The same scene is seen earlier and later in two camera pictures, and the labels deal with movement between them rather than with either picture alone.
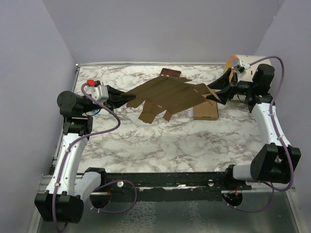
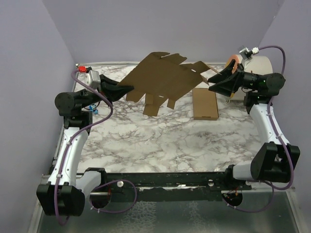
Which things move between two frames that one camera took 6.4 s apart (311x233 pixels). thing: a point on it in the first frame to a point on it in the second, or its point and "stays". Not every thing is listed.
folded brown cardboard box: x=206 y=110 stays
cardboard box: x=167 y=94 to x=160 y=77
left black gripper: x=115 y=99 to x=111 y=90
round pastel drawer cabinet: x=250 y=59 stays
